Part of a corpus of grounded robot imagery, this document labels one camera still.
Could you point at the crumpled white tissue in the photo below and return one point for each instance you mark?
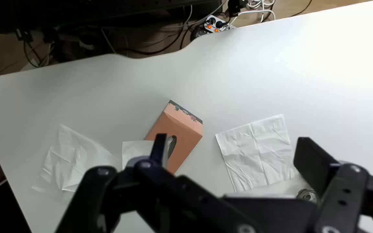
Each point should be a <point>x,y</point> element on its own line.
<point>72,156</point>

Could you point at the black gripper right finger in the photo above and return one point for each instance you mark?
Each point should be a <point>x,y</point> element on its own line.
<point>350,194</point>

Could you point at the orange tissue box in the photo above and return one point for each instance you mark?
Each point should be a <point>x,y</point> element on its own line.
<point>181,129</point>

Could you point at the white power strip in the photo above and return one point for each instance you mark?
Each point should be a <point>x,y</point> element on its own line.
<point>216,23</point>

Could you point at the white crumpled cloth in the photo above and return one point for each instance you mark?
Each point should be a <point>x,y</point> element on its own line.
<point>258,150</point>

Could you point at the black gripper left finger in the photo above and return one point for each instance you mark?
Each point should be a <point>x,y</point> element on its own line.
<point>169,194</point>

